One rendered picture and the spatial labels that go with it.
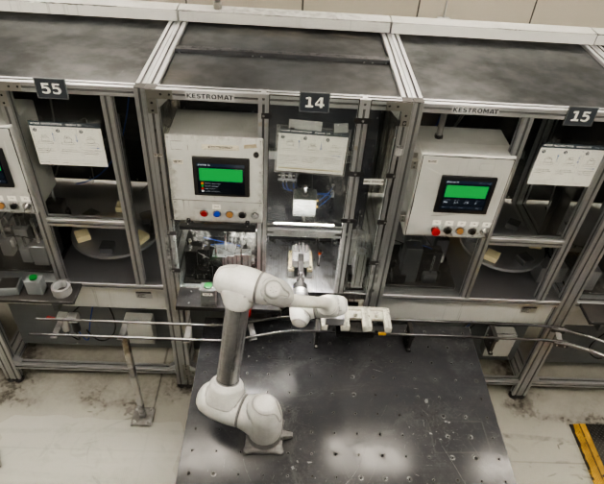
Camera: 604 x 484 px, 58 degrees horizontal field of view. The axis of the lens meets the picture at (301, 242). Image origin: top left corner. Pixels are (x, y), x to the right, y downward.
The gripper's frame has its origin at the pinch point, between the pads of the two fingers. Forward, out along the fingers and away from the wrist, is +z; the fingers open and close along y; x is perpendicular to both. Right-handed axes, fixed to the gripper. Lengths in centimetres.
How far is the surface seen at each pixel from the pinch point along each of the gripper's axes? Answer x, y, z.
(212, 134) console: 42, 82, -3
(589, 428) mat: -186, -96, -43
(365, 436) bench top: -33, -24, -86
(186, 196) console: 55, 52, -10
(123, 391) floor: 106, -98, -28
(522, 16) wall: -219, -3, 347
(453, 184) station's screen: -65, 67, -10
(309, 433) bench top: -7, -24, -86
